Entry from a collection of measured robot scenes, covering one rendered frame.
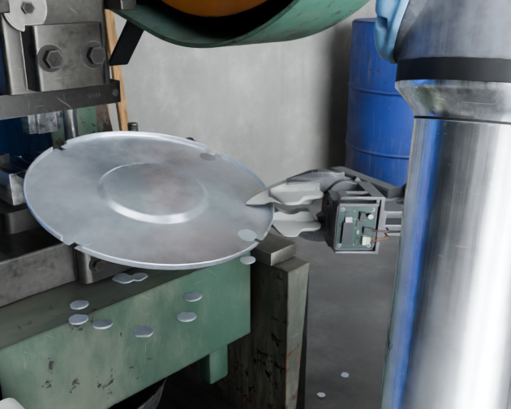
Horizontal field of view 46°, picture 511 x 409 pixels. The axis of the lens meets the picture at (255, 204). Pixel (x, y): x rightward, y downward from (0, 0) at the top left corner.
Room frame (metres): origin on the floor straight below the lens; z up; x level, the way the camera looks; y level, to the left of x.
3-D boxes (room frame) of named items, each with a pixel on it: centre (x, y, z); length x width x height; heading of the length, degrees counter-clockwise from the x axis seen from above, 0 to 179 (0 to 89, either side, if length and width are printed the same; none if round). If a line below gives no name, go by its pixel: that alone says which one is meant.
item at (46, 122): (0.87, 0.31, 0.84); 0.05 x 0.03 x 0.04; 135
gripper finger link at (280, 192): (0.69, -0.04, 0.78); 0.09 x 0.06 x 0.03; 97
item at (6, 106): (0.88, 0.32, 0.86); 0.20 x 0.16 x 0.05; 135
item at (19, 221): (0.88, 0.32, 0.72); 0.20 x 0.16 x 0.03; 135
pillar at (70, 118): (0.98, 0.30, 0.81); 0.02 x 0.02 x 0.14
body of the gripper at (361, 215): (0.69, -0.14, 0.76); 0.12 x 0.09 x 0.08; 97
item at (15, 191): (0.87, 0.31, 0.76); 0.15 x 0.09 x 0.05; 135
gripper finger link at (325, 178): (0.71, -0.08, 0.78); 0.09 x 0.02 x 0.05; 97
